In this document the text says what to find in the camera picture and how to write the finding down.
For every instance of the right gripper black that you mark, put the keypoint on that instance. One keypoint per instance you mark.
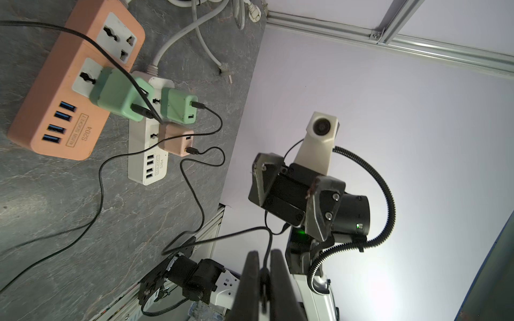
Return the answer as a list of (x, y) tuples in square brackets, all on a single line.
[(304, 198)]

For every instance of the white power strip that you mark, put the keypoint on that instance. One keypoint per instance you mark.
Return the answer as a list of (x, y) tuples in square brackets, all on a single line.
[(149, 165)]

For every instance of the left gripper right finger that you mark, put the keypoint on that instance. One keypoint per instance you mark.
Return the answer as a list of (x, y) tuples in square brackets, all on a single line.
[(283, 304)]

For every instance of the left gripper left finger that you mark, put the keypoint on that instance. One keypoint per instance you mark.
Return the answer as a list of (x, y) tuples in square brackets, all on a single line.
[(246, 303)]

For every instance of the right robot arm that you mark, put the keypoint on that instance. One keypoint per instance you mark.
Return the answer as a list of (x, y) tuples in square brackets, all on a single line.
[(304, 257)]

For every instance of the pink charger cube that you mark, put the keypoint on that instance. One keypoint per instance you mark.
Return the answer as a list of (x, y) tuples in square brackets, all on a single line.
[(175, 139)]

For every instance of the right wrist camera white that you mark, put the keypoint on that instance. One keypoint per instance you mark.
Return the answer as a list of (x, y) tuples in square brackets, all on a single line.
[(316, 149)]

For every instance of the green charger cube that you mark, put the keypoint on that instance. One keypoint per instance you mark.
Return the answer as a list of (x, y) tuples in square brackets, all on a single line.
[(115, 93), (176, 106)]

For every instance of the orange power strip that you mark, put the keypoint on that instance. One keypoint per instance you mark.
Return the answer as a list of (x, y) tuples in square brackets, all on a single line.
[(57, 117)]

